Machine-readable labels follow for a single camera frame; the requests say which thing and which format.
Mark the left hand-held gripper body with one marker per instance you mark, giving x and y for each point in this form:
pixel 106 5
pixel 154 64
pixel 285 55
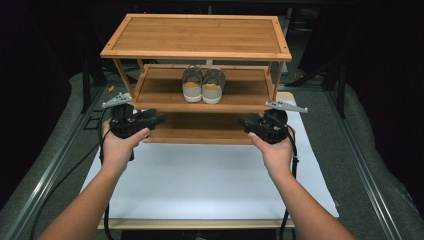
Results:
pixel 125 121

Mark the light wooden table board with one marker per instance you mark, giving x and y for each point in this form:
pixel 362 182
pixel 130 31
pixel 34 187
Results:
pixel 200 223

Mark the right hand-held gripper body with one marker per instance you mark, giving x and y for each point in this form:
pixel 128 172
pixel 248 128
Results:
pixel 273 126

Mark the person's right hand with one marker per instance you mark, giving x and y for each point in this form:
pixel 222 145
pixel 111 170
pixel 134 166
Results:
pixel 275 156

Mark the beige and white sneaker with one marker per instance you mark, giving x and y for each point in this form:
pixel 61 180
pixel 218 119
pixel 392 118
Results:
pixel 192 88
pixel 212 90

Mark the wooden three-tier shoe rack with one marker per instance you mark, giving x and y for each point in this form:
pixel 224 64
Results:
pixel 200 36

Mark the black metal stand leg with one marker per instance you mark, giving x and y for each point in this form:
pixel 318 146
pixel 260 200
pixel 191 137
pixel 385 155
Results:
pixel 86 86
pixel 340 93

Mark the person's left hand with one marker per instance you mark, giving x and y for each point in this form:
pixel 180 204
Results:
pixel 118 150

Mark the white table sheet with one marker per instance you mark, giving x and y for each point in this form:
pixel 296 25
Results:
pixel 200 180

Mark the yellow floor tag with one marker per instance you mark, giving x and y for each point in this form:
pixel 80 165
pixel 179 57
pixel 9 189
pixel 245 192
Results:
pixel 111 89

